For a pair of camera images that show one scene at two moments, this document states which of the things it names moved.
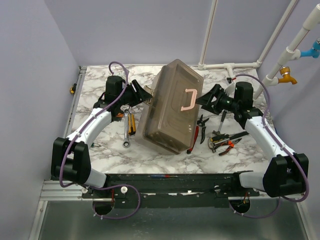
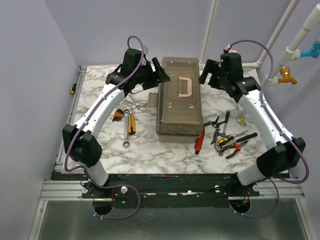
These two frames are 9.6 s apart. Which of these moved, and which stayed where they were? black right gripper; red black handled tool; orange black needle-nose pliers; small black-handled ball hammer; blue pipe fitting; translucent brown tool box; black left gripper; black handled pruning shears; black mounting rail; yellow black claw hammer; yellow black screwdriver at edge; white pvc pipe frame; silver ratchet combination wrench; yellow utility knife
Moved: translucent brown tool box; yellow black claw hammer; small black-handled ball hammer; red black handled tool; orange black needle-nose pliers; black right gripper; black left gripper; black handled pruning shears
Stayed: yellow utility knife; yellow black screwdriver at edge; blue pipe fitting; silver ratchet combination wrench; white pvc pipe frame; black mounting rail
